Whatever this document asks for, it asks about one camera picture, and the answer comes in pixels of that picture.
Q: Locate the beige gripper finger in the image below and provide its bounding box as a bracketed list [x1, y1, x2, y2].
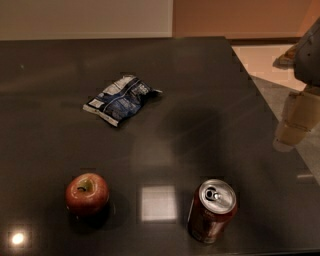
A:
[278, 44, 298, 66]
[273, 85, 320, 152]

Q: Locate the red coke can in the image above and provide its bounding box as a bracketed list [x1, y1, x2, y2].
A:
[187, 179, 238, 244]

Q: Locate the red apple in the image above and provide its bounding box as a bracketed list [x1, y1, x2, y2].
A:
[65, 173, 110, 217]

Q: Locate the blue chip bag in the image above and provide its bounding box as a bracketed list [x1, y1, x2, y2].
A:
[83, 75, 162, 127]

